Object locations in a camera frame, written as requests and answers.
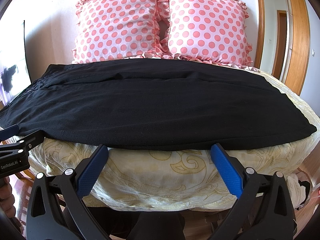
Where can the person's left hand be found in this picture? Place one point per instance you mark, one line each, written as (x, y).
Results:
(7, 198)

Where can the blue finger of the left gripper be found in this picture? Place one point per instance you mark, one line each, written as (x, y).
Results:
(9, 132)
(32, 140)

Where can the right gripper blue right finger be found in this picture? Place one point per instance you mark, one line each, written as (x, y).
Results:
(263, 209)

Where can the wooden door frame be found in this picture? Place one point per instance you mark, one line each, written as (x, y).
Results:
(297, 46)

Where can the dark framed window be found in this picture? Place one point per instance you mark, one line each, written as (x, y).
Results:
(15, 76)

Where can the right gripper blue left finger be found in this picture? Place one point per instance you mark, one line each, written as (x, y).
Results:
(56, 209)

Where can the cream patterned bed cover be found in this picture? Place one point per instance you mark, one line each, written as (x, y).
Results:
(179, 180)

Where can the left pink polka dot pillow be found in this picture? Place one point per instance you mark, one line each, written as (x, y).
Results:
(119, 29)

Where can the right pink polka dot pillow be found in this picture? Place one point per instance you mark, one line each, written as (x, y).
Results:
(209, 31)

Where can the black pants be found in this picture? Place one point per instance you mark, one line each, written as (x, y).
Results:
(153, 104)

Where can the pink polka dot pillow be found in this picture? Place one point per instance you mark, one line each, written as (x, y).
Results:
(209, 31)
(119, 29)

